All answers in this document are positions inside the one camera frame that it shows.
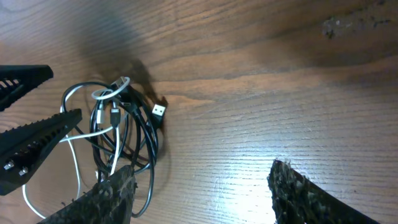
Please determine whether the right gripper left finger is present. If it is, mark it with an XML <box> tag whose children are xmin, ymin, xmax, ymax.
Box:
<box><xmin>41</xmin><ymin>165</ymin><xmax>136</xmax><ymax>224</ymax></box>

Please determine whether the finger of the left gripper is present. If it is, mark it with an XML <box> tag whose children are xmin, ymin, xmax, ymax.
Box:
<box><xmin>1</xmin><ymin>109</ymin><xmax>82</xmax><ymax>196</ymax></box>
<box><xmin>1</xmin><ymin>65</ymin><xmax>53</xmax><ymax>111</ymax></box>

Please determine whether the white usb cable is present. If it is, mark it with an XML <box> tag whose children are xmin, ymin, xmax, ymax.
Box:
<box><xmin>21</xmin><ymin>76</ymin><xmax>131</xmax><ymax>220</ymax></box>

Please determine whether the black usb cable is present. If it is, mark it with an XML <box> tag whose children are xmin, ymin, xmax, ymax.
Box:
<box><xmin>60</xmin><ymin>81</ymin><xmax>169</xmax><ymax>218</ymax></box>

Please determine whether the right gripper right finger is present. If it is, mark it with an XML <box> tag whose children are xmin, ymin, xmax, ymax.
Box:
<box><xmin>267</xmin><ymin>160</ymin><xmax>378</xmax><ymax>224</ymax></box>

